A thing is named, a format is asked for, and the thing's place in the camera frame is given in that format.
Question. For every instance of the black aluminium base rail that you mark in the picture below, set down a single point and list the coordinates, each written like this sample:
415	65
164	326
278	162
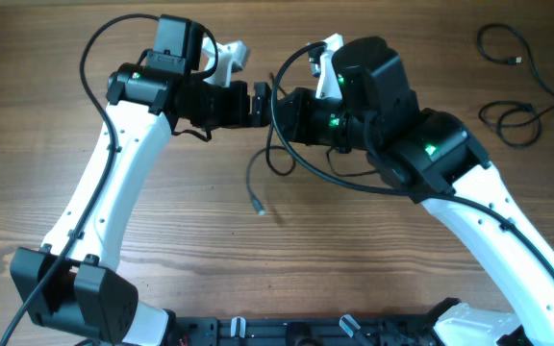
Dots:
346	330

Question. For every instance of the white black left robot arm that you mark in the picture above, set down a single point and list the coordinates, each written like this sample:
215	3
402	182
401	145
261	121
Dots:
70	282

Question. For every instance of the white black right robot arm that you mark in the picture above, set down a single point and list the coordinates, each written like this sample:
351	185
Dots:
363	101

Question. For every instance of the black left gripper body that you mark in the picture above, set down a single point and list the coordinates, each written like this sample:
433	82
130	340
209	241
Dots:
223	108

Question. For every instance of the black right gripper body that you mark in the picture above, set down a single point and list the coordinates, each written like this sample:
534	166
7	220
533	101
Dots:
307	128

